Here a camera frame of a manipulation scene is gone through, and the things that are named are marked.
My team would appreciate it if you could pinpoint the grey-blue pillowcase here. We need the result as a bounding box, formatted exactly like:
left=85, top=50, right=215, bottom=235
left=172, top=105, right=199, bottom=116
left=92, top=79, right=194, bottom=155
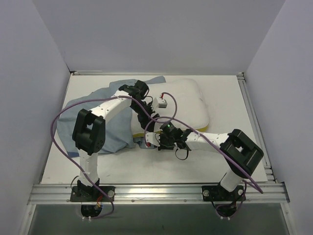
left=57, top=76, right=166, bottom=158

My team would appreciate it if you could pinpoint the white pillow yellow trim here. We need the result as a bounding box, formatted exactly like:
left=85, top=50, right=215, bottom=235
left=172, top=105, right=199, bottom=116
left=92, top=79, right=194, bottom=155
left=131, top=76, right=210, bottom=138

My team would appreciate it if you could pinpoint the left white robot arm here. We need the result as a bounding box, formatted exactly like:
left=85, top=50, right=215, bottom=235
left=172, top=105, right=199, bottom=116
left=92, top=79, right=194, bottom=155
left=72, top=80, right=164, bottom=201

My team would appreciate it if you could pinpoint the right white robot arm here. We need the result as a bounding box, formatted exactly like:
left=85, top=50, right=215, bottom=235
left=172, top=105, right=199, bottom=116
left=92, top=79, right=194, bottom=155
left=153, top=122, right=264, bottom=200

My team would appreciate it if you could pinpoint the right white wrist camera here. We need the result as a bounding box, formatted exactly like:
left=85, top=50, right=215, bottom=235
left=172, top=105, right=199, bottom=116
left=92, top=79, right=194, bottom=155
left=145, top=132, right=160, bottom=147

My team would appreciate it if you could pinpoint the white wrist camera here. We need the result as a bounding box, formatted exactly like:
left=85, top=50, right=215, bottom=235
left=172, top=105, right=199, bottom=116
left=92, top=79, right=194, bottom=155
left=152, top=95, right=168, bottom=110
left=145, top=132, right=160, bottom=147

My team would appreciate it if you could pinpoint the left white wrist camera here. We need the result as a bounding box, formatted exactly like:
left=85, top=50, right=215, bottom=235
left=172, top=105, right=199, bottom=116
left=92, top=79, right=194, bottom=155
left=152, top=95, right=168, bottom=110

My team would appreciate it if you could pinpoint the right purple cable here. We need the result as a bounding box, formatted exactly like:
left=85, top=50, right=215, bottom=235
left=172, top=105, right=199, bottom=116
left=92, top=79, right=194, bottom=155
left=144, top=117, right=264, bottom=216

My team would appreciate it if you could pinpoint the purple cable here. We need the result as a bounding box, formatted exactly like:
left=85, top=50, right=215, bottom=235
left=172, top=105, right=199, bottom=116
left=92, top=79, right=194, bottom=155
left=144, top=117, right=264, bottom=216
left=50, top=92, right=178, bottom=218

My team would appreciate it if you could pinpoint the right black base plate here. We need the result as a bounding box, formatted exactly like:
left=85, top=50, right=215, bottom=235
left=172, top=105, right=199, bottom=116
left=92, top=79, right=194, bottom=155
left=201, top=185, right=246, bottom=202

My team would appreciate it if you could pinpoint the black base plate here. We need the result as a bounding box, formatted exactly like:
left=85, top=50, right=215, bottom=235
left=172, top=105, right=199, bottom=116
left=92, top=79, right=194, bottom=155
left=201, top=185, right=246, bottom=202
left=69, top=186, right=115, bottom=202

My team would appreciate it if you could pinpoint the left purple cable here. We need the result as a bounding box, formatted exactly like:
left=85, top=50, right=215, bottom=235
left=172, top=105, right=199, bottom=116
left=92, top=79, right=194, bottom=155
left=50, top=92, right=178, bottom=218

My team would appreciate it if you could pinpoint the aluminium front rail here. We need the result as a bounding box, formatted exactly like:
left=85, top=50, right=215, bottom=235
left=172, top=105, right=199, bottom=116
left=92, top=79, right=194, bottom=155
left=28, top=182, right=290, bottom=205

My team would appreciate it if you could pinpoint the aluminium rail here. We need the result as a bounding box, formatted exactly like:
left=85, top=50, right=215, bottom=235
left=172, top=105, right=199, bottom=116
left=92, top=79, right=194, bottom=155
left=28, top=182, right=290, bottom=205
left=236, top=72, right=287, bottom=187

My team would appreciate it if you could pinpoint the aluminium right side rail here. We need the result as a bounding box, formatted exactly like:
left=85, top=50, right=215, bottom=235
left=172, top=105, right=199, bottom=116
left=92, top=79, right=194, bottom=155
left=236, top=72, right=287, bottom=187

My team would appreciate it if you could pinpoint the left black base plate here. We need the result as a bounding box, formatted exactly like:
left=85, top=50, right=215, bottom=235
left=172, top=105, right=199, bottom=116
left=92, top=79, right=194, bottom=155
left=69, top=186, right=115, bottom=202

